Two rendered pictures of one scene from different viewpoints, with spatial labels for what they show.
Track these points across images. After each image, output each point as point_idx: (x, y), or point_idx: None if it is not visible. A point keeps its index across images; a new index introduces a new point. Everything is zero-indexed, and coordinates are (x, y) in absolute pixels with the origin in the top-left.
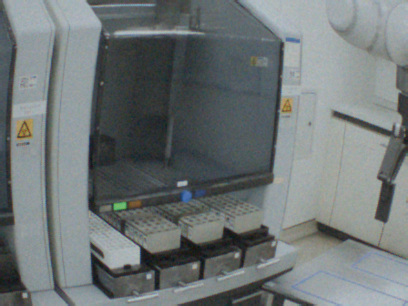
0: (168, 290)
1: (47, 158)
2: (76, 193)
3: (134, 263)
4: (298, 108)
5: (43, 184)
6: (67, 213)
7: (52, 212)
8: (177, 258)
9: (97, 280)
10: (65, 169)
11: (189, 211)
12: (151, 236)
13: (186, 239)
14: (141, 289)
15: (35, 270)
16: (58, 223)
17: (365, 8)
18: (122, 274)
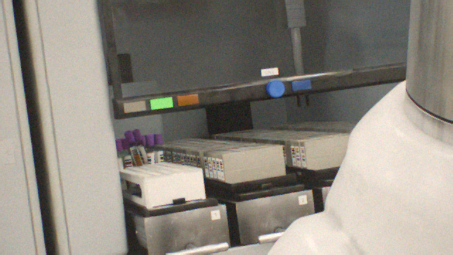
0: (258, 246)
1: (29, 43)
2: (85, 89)
3: (194, 198)
4: None
5: (16, 76)
6: (70, 122)
7: (42, 125)
8: (272, 188)
9: (139, 247)
10: (57, 52)
11: (314, 136)
12: (229, 156)
13: (301, 169)
14: (204, 241)
15: (3, 229)
16: (52, 140)
17: None
18: (164, 212)
